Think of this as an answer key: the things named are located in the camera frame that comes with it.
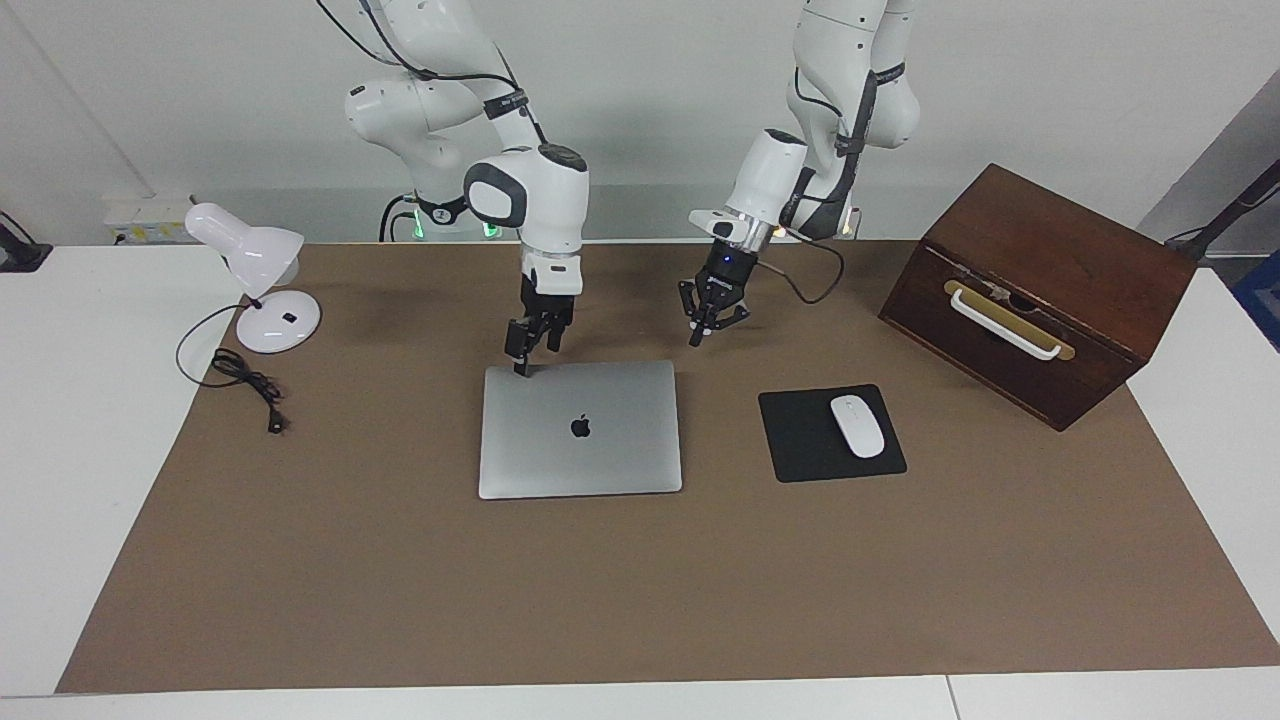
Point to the large brown table mat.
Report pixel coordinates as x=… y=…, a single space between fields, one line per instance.
x=600 y=580

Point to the blue crate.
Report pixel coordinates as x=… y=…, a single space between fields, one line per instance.
x=1262 y=300

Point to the dark wooden box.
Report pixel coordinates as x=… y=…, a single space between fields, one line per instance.
x=1060 y=240

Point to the black clamp mount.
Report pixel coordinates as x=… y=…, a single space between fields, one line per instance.
x=18 y=250

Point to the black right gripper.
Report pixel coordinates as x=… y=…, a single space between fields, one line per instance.
x=548 y=312

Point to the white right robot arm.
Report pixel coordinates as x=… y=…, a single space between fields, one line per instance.
x=540 y=200

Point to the black mouse pad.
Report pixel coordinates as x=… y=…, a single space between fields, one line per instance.
x=800 y=440

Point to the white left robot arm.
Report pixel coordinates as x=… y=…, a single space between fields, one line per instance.
x=850 y=60

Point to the black camera stand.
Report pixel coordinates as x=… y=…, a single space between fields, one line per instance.
x=1230 y=210

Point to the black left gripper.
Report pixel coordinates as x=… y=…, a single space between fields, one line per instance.
x=722 y=275

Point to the white power strip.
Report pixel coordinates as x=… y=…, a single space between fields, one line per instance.
x=150 y=222

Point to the white computer mouse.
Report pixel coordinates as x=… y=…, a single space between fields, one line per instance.
x=858 y=426

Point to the white desk lamp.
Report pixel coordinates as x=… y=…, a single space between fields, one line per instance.
x=250 y=250

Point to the silver laptop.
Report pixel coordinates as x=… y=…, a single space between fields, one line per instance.
x=580 y=450

